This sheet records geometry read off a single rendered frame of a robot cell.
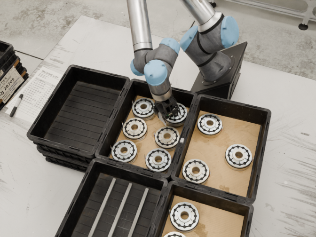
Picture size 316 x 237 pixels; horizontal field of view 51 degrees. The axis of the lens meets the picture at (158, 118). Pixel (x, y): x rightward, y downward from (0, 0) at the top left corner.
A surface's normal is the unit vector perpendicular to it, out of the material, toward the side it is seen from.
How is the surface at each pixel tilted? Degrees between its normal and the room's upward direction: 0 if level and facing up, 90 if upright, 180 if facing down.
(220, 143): 0
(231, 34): 55
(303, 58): 0
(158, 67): 8
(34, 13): 0
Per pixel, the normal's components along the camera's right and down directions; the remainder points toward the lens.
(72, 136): -0.06, -0.55
